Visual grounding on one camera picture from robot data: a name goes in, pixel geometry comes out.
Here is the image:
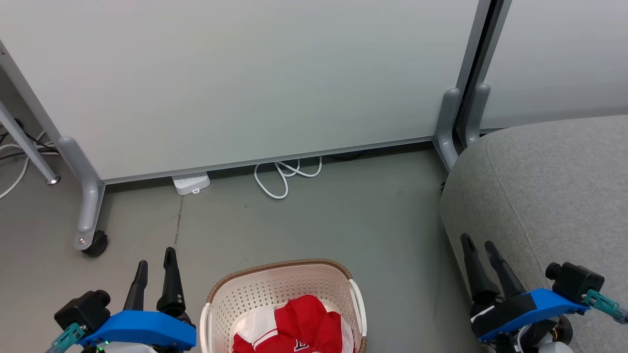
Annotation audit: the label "thin white floor cable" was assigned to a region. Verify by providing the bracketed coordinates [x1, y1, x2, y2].
[0, 130, 48, 200]

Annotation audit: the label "looped white power cable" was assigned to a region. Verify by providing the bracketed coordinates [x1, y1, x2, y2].
[253, 156, 323, 200]

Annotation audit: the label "black caster wheel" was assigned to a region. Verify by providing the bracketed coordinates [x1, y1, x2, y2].
[81, 230, 109, 257]

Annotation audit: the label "teal right camera cable connector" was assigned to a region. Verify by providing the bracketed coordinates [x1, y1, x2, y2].
[584, 289, 628, 325]

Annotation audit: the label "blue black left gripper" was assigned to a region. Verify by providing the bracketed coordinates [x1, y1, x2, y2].
[78, 247, 197, 351]

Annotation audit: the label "white power strip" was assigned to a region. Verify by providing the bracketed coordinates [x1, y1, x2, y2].
[172, 171, 211, 196]

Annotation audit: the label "cream perforated laundry basket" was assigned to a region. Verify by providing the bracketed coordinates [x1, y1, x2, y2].
[200, 259, 367, 353]

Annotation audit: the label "grey metal table leg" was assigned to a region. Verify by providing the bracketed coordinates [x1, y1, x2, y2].
[0, 101, 61, 186]

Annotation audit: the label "teal left camera cable connector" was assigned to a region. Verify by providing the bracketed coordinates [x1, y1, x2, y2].
[47, 323, 85, 353]

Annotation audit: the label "narrow white partition panel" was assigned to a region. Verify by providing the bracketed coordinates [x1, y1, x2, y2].
[464, 0, 628, 148]

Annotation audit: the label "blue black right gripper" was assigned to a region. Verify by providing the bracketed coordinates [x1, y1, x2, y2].
[460, 233, 589, 343]

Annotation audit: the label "black floor cables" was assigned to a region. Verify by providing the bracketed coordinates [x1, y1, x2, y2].
[0, 118, 58, 160]

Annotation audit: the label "wide white partition panel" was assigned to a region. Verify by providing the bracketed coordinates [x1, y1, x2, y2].
[0, 0, 494, 252]

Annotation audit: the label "teal camera cable connector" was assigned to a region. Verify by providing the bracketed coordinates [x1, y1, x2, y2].
[47, 323, 85, 353]
[584, 289, 628, 325]

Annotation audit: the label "grey fabric sofa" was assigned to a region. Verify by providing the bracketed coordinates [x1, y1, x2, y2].
[440, 115, 628, 353]

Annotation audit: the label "red shirt with logo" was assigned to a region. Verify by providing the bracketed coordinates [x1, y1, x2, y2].
[232, 294, 355, 353]

